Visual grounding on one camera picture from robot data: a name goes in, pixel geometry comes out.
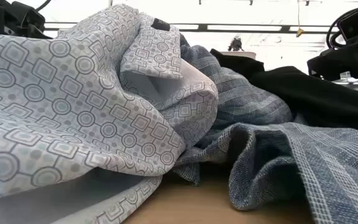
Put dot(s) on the large black garment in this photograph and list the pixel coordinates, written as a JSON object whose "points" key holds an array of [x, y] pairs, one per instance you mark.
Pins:
{"points": [[315, 96]]}

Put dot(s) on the blue striped woven shirt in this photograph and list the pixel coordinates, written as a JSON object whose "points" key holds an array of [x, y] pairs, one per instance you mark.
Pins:
{"points": [[322, 161]]}

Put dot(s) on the pale blue geometric-print shirt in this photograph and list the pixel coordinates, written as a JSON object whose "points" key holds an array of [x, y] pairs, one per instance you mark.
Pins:
{"points": [[57, 109]]}

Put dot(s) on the yellow hanging tag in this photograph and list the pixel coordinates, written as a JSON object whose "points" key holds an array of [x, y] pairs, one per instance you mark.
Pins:
{"points": [[299, 32]]}

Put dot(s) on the black overhead crossbar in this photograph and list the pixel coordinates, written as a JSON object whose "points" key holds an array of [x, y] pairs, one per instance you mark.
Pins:
{"points": [[284, 29]]}

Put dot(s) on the small dark ceiling fixture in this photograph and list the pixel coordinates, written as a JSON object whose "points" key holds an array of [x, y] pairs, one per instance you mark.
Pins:
{"points": [[235, 45]]}

